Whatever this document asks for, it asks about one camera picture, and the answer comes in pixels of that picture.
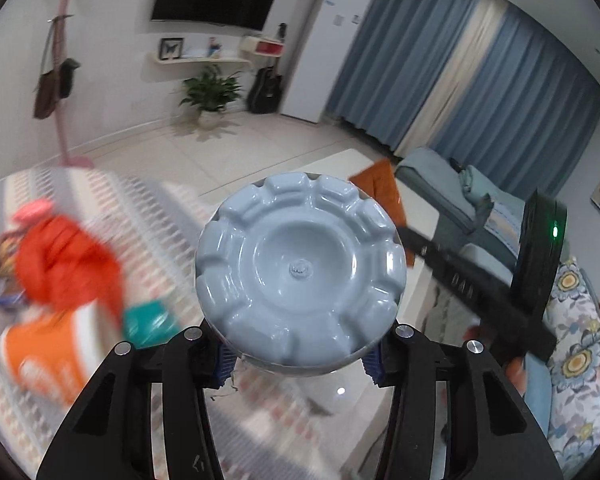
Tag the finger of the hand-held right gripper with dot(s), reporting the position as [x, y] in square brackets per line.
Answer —
[470, 285]

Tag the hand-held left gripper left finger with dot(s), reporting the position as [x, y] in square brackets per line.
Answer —
[223, 367]

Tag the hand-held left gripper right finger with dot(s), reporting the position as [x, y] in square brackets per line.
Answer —
[372, 365]

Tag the teal packet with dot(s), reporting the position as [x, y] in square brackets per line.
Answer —
[147, 321]

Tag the pale blue plastic bottle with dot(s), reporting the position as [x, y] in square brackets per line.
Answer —
[300, 270]

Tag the orange and white box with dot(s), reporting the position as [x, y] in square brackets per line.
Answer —
[45, 350]

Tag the orange plastic bag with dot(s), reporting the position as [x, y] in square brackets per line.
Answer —
[65, 260]

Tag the brown shoulder bag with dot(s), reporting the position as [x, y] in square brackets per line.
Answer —
[45, 95]

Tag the teal folded blanket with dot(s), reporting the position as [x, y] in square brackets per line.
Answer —
[475, 185]

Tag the floral sofa cushion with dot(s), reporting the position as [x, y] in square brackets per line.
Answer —
[575, 360]

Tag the grey blue sofa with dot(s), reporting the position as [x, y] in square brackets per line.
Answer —
[430, 180]

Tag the small black object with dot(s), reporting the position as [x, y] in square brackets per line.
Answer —
[456, 162]

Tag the blue curtain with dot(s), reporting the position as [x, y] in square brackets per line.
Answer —
[535, 110]
[395, 55]

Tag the beige curtain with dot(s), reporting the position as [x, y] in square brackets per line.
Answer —
[460, 70]

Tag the colourful snack packet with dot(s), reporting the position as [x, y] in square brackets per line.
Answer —
[11, 260]

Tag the pink round lid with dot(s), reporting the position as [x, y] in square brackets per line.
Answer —
[32, 210]

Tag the potted green plant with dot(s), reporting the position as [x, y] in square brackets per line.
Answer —
[211, 92]

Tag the white refrigerator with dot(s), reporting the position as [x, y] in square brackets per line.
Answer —
[325, 50]

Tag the black acoustic guitar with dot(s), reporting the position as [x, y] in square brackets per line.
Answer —
[265, 90]

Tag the pink coat rack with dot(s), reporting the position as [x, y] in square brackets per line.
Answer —
[62, 110]

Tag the white and red cubby shelf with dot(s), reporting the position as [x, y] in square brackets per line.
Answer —
[262, 46]

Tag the small pen holder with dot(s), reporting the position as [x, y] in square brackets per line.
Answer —
[213, 47]

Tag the framed butterfly picture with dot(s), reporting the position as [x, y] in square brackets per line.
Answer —
[171, 48]

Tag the white wavy wall shelf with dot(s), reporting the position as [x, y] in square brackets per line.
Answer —
[200, 60]

